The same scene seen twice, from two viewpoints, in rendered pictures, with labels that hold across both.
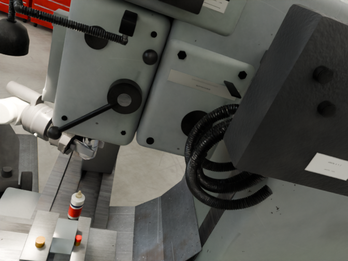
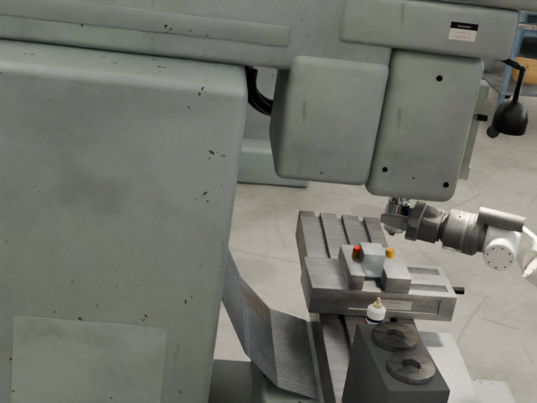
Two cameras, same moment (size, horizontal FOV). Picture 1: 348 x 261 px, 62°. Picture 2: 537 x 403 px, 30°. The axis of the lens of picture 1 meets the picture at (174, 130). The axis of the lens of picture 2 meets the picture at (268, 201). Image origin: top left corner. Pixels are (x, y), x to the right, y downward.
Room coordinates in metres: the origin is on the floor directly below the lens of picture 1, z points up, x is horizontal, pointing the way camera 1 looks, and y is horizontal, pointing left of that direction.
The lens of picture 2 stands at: (2.62, 0.21, 2.14)
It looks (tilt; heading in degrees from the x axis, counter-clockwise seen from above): 25 degrees down; 188
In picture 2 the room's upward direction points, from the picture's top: 8 degrees clockwise
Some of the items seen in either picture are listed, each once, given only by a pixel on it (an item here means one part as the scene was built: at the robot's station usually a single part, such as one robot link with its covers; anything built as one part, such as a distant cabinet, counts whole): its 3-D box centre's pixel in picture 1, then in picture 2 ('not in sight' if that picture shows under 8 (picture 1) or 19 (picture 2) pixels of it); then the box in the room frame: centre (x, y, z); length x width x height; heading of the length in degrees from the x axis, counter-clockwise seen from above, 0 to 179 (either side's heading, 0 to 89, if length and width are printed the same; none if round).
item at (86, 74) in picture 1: (111, 64); (415, 112); (0.64, 0.19, 1.47); 0.21 x 0.19 x 0.32; 15
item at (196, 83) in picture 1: (187, 87); (324, 102); (0.69, 0.01, 1.47); 0.24 x 0.19 x 0.26; 15
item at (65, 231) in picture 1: (64, 235); (370, 259); (0.49, 0.16, 1.04); 0.06 x 0.05 x 0.06; 18
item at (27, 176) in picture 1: (25, 190); not in sight; (1.04, 0.59, 0.50); 0.20 x 0.05 x 0.20; 33
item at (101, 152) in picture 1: (102, 136); (393, 393); (0.99, 0.26, 1.03); 0.22 x 0.12 x 0.20; 23
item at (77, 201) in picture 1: (76, 203); (375, 318); (0.66, 0.20, 0.98); 0.04 x 0.04 x 0.11
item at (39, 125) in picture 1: (59, 130); (438, 227); (0.65, 0.29, 1.23); 0.13 x 0.12 x 0.10; 174
